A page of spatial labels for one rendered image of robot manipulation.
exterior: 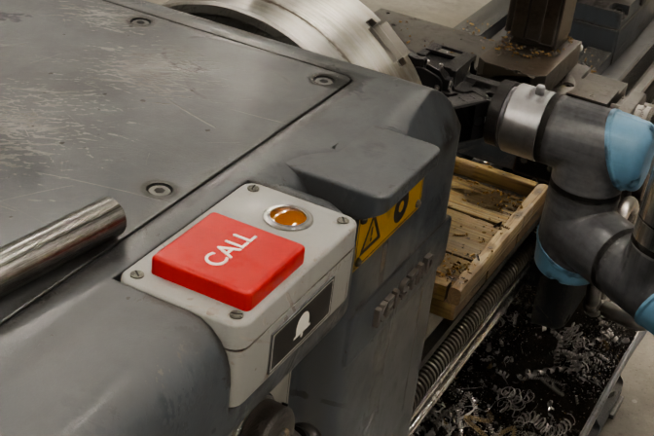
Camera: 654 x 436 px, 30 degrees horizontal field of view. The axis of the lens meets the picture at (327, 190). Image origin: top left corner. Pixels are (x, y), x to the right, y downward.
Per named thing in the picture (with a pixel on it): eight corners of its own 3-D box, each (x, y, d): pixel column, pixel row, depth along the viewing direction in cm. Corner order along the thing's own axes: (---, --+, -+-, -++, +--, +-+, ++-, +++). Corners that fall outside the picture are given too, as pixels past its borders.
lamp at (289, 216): (294, 239, 69) (295, 227, 68) (262, 227, 69) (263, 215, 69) (311, 224, 70) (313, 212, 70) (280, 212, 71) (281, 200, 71)
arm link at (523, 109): (526, 171, 126) (542, 100, 123) (486, 159, 128) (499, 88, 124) (550, 146, 132) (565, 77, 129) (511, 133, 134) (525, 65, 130)
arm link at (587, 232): (578, 312, 126) (601, 221, 121) (515, 257, 134) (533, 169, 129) (636, 299, 129) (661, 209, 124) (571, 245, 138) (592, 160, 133)
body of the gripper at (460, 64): (418, 100, 140) (517, 130, 135) (386, 126, 133) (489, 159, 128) (428, 38, 136) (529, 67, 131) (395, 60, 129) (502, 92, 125)
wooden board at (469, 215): (454, 322, 132) (461, 291, 130) (177, 217, 145) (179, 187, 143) (544, 212, 156) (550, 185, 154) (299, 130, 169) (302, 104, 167)
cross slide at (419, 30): (615, 155, 159) (623, 124, 157) (326, 66, 175) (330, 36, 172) (647, 113, 173) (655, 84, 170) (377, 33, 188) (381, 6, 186)
